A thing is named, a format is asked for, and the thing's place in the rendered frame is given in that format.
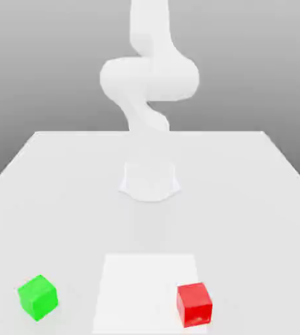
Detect small green cube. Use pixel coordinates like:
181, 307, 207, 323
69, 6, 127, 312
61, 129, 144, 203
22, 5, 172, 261
17, 274, 59, 322

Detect small red cube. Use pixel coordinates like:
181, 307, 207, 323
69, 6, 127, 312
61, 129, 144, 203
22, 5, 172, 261
176, 281, 214, 328

